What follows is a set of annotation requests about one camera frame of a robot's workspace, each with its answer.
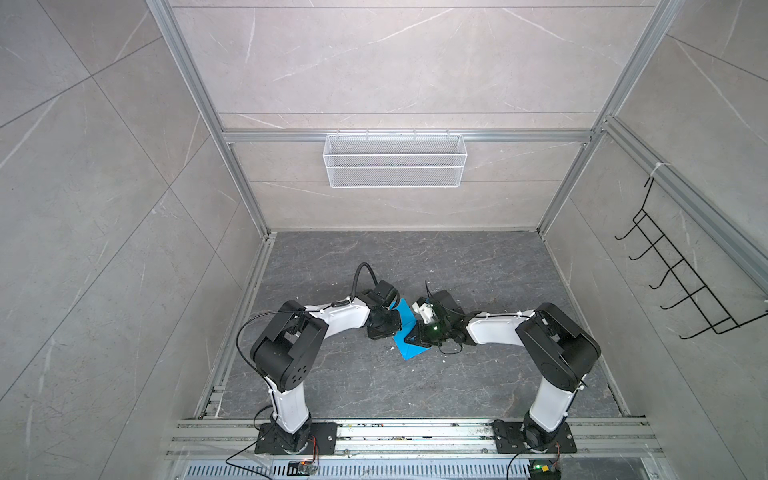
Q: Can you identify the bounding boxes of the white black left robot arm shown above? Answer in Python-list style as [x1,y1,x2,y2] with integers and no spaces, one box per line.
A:
[249,281,402,434]

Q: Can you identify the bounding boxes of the black wire hook rack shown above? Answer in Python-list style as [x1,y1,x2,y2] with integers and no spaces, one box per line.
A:
[614,177,767,340]

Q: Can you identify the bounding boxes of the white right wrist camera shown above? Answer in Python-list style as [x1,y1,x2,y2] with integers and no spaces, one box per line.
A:
[412,300,436,325]

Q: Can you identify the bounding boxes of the aluminium front rail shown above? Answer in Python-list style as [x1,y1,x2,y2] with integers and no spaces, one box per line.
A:
[161,418,664,460]

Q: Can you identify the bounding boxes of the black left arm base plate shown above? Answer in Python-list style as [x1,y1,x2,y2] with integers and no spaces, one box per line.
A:
[254,419,338,455]

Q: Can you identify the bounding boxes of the aluminium frame rail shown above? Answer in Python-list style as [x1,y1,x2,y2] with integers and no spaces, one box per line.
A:
[193,232,277,420]

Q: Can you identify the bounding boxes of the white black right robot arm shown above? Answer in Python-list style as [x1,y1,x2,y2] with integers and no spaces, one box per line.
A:
[405,290,601,438]

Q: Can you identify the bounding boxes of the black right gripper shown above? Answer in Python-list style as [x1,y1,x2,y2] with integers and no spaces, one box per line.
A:
[402,320,452,347]

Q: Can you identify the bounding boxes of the blue square paper sheet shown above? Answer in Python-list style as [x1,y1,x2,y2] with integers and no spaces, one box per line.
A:
[393,299,428,360]

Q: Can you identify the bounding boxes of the white wire mesh basket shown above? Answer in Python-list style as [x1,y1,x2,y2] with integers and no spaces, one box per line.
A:
[323,133,468,189]

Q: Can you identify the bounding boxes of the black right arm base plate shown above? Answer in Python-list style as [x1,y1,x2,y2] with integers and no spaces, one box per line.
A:
[490,417,578,454]

